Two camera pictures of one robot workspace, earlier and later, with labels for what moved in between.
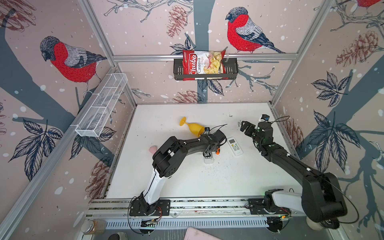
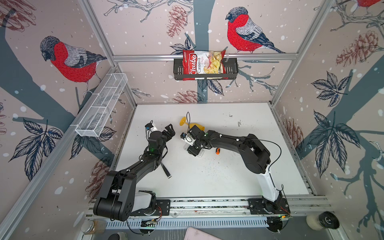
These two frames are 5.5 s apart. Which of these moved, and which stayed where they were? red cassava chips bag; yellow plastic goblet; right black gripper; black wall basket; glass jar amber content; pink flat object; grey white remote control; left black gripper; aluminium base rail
Moved: grey white remote control; left black gripper; right black gripper
Stayed: red cassava chips bag; yellow plastic goblet; black wall basket; pink flat object; glass jar amber content; aluminium base rail
